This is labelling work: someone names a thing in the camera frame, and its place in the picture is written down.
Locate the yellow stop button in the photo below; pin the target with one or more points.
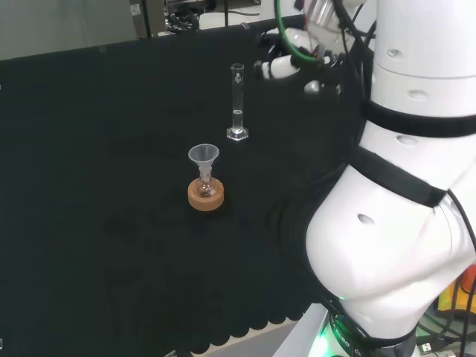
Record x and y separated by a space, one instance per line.
451 297

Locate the small round-bottom flask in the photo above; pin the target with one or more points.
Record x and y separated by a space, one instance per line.
205 187

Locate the clear graduated cylinder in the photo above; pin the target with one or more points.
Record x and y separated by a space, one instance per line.
237 111

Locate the black table cloth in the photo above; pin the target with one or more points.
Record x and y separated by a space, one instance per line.
111 167

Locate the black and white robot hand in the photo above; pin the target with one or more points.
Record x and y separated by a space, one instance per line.
279 67

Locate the dark metal frame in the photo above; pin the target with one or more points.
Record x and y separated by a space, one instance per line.
143 18

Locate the clear plastic funnel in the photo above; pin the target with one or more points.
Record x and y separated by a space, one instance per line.
202 154

